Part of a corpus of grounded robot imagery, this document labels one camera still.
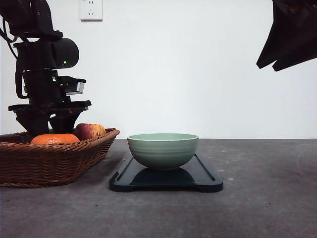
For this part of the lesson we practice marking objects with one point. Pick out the white wall socket left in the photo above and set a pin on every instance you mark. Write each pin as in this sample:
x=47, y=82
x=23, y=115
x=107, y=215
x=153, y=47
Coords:
x=91, y=10

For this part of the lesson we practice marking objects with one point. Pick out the dark teal rectangular tray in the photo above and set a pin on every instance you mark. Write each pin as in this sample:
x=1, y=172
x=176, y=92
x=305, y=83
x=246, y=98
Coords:
x=192, y=176

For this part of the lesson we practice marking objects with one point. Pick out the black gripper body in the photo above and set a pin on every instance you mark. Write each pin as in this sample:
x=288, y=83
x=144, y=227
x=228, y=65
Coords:
x=47, y=93
x=294, y=18

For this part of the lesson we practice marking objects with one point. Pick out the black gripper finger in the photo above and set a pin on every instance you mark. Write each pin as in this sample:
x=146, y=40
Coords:
x=65, y=122
x=275, y=42
x=300, y=47
x=35, y=124

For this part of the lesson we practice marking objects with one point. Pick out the brown wicker basket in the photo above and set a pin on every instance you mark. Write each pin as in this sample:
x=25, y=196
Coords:
x=37, y=164

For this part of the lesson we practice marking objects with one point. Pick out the orange fruit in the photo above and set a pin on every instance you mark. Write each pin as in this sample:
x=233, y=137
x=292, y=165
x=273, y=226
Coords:
x=55, y=138

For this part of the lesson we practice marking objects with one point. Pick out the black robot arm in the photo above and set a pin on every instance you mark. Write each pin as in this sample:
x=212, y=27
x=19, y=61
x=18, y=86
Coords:
x=41, y=52

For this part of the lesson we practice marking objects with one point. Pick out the red yellow apple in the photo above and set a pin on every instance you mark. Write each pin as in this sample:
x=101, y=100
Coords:
x=86, y=131

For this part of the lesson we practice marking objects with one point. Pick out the dark purple eggplant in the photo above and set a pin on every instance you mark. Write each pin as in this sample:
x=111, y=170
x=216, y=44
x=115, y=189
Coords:
x=15, y=138

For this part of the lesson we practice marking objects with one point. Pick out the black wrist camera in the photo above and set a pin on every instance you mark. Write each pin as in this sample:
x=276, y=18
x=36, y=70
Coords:
x=72, y=85

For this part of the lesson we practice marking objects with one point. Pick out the green ceramic bowl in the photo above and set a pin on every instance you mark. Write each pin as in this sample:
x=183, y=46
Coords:
x=162, y=150

